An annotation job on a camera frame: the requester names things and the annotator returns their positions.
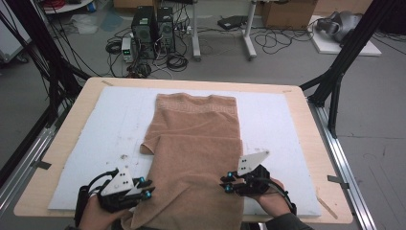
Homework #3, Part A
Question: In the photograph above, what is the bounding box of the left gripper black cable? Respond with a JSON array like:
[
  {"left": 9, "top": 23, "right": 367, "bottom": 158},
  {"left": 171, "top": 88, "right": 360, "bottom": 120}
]
[{"left": 74, "top": 169, "right": 120, "bottom": 228}]

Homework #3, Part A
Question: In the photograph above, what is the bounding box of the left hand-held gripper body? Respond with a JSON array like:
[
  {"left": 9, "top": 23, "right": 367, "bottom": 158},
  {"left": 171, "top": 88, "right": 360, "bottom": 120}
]
[{"left": 97, "top": 167, "right": 142, "bottom": 214}]

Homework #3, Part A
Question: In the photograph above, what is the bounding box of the black computer tower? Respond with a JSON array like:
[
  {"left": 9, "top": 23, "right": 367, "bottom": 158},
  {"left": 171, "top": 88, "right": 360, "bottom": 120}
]
[
  {"left": 156, "top": 7, "right": 176, "bottom": 54},
  {"left": 131, "top": 6, "right": 157, "bottom": 60}
]

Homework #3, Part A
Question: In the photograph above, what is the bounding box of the white foam mat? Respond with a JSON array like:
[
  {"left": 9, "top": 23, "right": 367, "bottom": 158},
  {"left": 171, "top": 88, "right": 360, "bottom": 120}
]
[{"left": 47, "top": 85, "right": 323, "bottom": 219}]

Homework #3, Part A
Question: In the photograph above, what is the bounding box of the large cardboard box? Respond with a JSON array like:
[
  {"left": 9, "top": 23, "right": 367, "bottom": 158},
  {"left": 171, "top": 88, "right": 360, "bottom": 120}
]
[{"left": 261, "top": 0, "right": 319, "bottom": 31}]

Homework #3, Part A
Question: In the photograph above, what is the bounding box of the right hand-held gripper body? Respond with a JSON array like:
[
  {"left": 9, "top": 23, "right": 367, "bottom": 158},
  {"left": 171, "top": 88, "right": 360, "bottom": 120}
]
[{"left": 234, "top": 150, "right": 272, "bottom": 197}]

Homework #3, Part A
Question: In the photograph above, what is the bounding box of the aluminium rail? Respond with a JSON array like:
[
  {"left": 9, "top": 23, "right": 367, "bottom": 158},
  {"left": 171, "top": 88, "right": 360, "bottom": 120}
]
[
  {"left": 0, "top": 104, "right": 71, "bottom": 219},
  {"left": 307, "top": 99, "right": 379, "bottom": 230}
]

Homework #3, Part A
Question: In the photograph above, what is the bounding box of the coiled black cable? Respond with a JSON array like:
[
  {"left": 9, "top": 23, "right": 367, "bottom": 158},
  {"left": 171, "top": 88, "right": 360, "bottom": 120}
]
[
  {"left": 104, "top": 39, "right": 123, "bottom": 55},
  {"left": 166, "top": 54, "right": 190, "bottom": 73}
]

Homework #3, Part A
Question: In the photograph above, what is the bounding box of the person's right hand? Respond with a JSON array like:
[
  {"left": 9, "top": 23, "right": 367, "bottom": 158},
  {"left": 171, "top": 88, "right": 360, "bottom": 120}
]
[{"left": 252, "top": 176, "right": 291, "bottom": 219}]

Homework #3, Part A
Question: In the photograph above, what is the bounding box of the grey machine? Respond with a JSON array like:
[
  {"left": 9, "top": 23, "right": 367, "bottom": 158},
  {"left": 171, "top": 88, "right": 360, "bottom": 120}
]
[{"left": 315, "top": 11, "right": 363, "bottom": 42}]

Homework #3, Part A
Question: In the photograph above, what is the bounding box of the person's left hand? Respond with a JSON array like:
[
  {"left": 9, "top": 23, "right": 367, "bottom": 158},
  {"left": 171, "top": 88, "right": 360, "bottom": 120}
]
[{"left": 78, "top": 195, "right": 135, "bottom": 230}]

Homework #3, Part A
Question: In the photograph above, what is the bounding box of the white stand leg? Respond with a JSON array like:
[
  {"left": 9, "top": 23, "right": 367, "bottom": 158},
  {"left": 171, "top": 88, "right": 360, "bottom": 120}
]
[
  {"left": 191, "top": 0, "right": 202, "bottom": 61},
  {"left": 243, "top": 0, "right": 258, "bottom": 61}
]

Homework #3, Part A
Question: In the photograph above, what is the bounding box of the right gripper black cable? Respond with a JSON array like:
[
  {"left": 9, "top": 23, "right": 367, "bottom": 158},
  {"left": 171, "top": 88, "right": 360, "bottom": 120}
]
[{"left": 261, "top": 176, "right": 298, "bottom": 217}]

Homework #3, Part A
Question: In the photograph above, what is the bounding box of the tan terry towel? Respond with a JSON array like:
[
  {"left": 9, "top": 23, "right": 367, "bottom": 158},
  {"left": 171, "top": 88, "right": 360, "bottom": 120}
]
[{"left": 121, "top": 92, "right": 245, "bottom": 230}]

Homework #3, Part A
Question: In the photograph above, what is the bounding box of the black frame post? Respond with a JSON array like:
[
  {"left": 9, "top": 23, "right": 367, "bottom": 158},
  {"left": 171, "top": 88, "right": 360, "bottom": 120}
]
[
  {"left": 6, "top": 0, "right": 92, "bottom": 126},
  {"left": 300, "top": 0, "right": 398, "bottom": 138}
]

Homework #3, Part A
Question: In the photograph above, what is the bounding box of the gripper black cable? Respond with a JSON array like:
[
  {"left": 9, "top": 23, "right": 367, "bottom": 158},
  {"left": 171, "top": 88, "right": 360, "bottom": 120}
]
[
  {"left": 261, "top": 176, "right": 298, "bottom": 217},
  {"left": 74, "top": 169, "right": 120, "bottom": 228}
]

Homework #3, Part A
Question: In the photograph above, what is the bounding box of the clear plastic bag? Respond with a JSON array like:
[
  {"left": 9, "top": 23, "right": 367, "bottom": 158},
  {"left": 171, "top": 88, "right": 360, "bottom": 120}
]
[{"left": 70, "top": 12, "right": 99, "bottom": 35}]

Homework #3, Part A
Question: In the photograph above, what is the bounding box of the flat black device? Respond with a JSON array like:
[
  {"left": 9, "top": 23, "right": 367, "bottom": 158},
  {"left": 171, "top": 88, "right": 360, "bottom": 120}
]
[{"left": 217, "top": 14, "right": 248, "bottom": 32}]

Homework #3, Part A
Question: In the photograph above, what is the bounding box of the white round table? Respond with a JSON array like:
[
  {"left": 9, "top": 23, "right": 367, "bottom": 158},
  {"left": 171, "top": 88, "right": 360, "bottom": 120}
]
[{"left": 42, "top": 0, "right": 94, "bottom": 15}]

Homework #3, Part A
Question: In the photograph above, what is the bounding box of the white bench power supply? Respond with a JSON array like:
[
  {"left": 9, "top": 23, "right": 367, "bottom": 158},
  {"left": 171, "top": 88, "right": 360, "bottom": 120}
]
[{"left": 121, "top": 36, "right": 135, "bottom": 63}]

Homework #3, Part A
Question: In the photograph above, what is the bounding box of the white floor board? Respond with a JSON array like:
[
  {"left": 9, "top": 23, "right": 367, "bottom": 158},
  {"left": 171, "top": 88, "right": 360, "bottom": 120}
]
[{"left": 307, "top": 14, "right": 382, "bottom": 57}]

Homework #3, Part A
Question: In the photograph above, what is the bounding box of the grey metal clamp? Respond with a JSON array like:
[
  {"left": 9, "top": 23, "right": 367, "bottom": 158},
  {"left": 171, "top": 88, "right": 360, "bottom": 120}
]
[{"left": 327, "top": 174, "right": 350, "bottom": 190}]

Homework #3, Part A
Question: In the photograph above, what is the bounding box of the loose black floor cable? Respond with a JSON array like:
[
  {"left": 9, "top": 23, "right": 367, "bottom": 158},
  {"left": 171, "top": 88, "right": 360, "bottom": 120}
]
[{"left": 255, "top": 28, "right": 315, "bottom": 56}]

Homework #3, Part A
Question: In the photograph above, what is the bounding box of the thin wooden stick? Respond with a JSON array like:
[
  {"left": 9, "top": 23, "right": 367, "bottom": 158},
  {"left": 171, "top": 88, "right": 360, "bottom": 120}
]
[{"left": 315, "top": 195, "right": 339, "bottom": 220}]

